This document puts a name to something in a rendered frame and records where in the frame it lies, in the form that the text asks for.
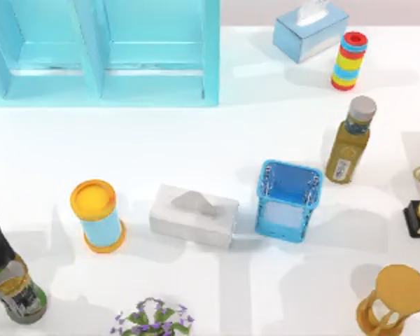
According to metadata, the white tissue box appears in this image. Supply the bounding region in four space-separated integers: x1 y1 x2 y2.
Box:
148 183 240 250

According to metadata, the blue basket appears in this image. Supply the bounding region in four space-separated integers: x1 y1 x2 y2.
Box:
254 159 325 244

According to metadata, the orange and blue can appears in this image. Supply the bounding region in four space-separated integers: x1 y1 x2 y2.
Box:
70 179 127 254

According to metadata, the olive green bottle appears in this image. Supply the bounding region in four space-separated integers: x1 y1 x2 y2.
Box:
324 95 377 184

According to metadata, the light blue rack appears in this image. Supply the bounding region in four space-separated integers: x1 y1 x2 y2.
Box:
0 0 220 108

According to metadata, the purple flower plant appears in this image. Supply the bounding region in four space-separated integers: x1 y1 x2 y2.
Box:
111 297 195 336

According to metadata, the light blue tissue box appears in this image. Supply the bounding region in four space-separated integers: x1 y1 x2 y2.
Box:
272 0 350 64

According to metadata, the stack of coloured rings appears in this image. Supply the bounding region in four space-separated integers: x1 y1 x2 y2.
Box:
330 31 371 92

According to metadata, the wooden hourglass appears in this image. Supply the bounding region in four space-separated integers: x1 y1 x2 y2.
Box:
355 264 420 336

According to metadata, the black and green bottle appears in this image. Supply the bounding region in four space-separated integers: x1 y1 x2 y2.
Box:
0 177 48 325

